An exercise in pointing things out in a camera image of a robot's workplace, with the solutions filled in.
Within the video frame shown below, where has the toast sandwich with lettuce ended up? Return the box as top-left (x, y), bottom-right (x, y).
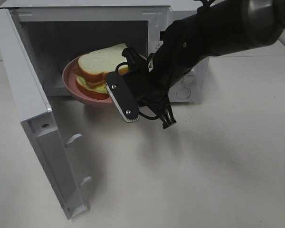
top-left (73, 43), bottom-right (127, 100)

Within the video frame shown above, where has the white microwave door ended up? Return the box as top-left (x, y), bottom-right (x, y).
top-left (0, 9), bottom-right (90, 219)

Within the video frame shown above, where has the white warning label sticker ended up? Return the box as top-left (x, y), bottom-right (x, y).
top-left (151, 41), bottom-right (163, 53)

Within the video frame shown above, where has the round white door button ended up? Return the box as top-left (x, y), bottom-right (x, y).
top-left (176, 88), bottom-right (190, 99)

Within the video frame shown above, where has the black camera cable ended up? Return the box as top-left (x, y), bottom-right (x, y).
top-left (114, 61), bottom-right (171, 120)

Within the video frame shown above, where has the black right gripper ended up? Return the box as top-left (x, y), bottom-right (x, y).
top-left (121, 47), bottom-right (176, 129)

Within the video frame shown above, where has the pink round plate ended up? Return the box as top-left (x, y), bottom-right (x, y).
top-left (62, 57), bottom-right (114, 108)

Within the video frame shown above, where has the white timer knob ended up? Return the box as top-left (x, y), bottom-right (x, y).
top-left (180, 71), bottom-right (197, 87)

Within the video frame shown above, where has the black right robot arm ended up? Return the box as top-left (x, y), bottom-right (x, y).
top-left (122, 0), bottom-right (285, 128)

